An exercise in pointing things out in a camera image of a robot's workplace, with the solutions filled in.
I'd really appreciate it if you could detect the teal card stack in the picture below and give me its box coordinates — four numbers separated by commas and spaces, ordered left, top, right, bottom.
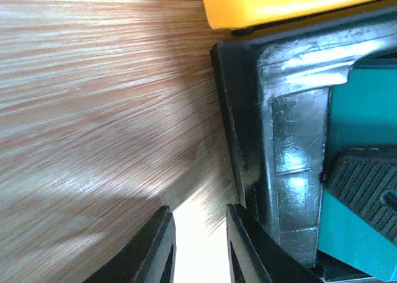
318, 60, 396, 282

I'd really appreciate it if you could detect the black bin with teal cards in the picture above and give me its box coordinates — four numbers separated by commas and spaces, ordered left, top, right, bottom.
211, 6, 396, 282

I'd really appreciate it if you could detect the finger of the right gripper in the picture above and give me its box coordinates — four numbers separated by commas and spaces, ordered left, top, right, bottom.
325, 146, 396, 245

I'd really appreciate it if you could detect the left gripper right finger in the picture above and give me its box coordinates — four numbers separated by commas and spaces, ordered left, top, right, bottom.
226, 204, 321, 283

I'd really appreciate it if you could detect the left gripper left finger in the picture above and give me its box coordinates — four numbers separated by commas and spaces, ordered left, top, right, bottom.
85, 205, 176, 282

